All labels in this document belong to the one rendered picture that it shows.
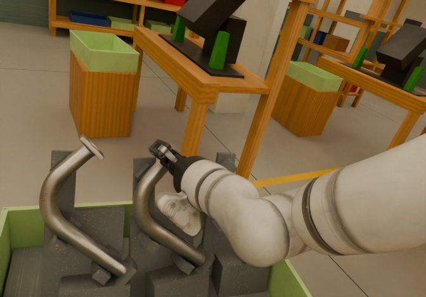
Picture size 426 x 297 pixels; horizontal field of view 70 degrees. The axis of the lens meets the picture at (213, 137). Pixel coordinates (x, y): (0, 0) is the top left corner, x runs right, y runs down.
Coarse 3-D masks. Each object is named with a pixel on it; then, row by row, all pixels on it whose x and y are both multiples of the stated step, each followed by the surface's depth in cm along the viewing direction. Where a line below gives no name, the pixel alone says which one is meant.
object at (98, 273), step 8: (72, 224) 59; (56, 240) 55; (48, 248) 55; (56, 248) 55; (64, 248) 56; (112, 248) 64; (96, 264) 61; (96, 272) 59; (104, 272) 59; (96, 280) 59; (104, 280) 59
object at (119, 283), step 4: (128, 256) 66; (124, 260) 65; (128, 260) 64; (132, 260) 64; (128, 264) 63; (132, 264) 62; (128, 268) 62; (132, 268) 61; (136, 268) 62; (128, 272) 61; (132, 272) 61; (116, 276) 63; (124, 276) 61; (128, 276) 61; (116, 280) 62; (120, 280) 60; (124, 280) 60; (116, 284) 60; (120, 284) 60; (124, 284) 61; (120, 288) 60
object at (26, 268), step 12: (24, 252) 71; (36, 252) 72; (12, 264) 68; (24, 264) 69; (36, 264) 69; (12, 276) 66; (24, 276) 66; (36, 276) 67; (12, 288) 63; (24, 288) 64; (36, 288) 65
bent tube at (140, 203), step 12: (156, 168) 59; (144, 180) 59; (156, 180) 59; (144, 192) 58; (132, 204) 59; (144, 204) 59; (144, 216) 59; (144, 228) 60; (156, 228) 61; (156, 240) 62; (168, 240) 63; (180, 240) 65; (180, 252) 65; (192, 252) 67
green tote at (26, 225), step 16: (16, 208) 68; (32, 208) 69; (128, 208) 78; (0, 224) 63; (16, 224) 69; (32, 224) 70; (128, 224) 80; (0, 240) 60; (16, 240) 71; (32, 240) 73; (0, 256) 61; (0, 272) 61; (272, 272) 77; (288, 272) 71; (0, 288) 62; (272, 288) 77; (288, 288) 71; (304, 288) 67
